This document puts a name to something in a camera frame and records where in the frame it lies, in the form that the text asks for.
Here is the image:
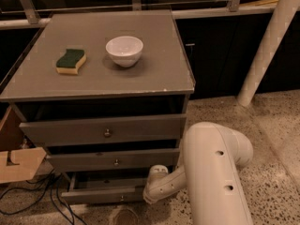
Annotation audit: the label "grey bottom drawer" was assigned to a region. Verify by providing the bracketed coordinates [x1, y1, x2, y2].
[62, 168, 149, 204]

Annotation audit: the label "grey drawer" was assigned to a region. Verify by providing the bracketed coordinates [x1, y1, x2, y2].
[62, 168, 149, 204]
[47, 148, 179, 173]
[20, 114, 186, 146]

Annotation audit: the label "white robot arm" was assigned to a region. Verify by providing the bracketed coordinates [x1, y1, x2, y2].
[143, 122, 253, 225]

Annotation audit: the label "grey top drawer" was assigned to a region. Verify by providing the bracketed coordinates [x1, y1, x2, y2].
[20, 114, 186, 146]

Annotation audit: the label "grey wooden drawer cabinet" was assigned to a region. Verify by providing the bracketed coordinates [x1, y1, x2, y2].
[0, 9, 196, 180]

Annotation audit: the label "grey middle drawer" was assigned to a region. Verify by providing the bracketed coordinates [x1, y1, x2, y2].
[47, 148, 179, 173]

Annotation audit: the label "white ceramic bowl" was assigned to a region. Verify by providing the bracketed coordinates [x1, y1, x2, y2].
[106, 36, 143, 68]

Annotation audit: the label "dark low cabinet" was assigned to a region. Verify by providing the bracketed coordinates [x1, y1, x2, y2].
[176, 13, 300, 99]

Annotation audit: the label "green and yellow sponge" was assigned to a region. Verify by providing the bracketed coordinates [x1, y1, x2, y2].
[56, 49, 86, 75]

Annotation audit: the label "cardboard box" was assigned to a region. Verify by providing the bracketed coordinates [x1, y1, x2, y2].
[0, 107, 46, 184]

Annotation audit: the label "metal railing bar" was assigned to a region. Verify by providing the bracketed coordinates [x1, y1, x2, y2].
[0, 0, 279, 30]

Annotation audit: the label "white diagonal pole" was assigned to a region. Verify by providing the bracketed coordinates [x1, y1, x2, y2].
[237, 0, 300, 107]

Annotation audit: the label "black cables on floor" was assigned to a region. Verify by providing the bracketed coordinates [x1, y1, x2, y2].
[0, 169, 88, 225]

